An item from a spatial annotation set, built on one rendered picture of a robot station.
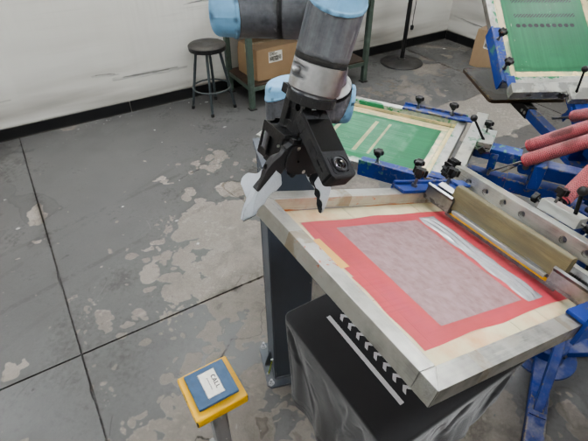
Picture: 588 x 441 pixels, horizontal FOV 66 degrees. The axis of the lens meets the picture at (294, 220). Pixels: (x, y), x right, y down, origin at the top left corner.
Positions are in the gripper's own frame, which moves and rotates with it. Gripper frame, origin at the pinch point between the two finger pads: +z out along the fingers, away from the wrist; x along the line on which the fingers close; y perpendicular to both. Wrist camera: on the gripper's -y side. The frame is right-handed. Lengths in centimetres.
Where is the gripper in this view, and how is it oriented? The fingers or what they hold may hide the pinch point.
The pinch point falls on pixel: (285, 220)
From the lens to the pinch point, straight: 71.5
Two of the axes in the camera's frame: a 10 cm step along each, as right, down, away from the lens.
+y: -5.2, -5.4, 6.6
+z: -2.5, 8.4, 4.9
